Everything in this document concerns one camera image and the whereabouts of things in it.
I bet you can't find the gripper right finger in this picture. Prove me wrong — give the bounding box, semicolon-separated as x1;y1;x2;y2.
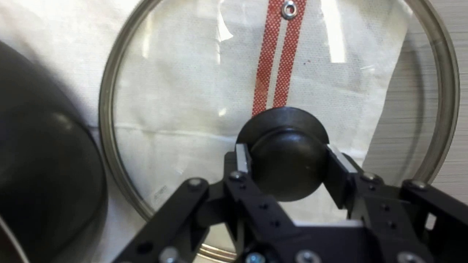
323;144;468;263

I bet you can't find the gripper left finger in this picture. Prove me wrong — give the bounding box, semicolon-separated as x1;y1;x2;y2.
112;143;293;263

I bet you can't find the glass pot lid black knob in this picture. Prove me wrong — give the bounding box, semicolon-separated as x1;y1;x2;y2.
98;0;460;262

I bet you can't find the black pot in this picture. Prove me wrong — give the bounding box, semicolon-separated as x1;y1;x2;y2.
0;40;109;263

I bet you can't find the white cloth with red stripes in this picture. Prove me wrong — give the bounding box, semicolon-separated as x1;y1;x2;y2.
0;0;415;263

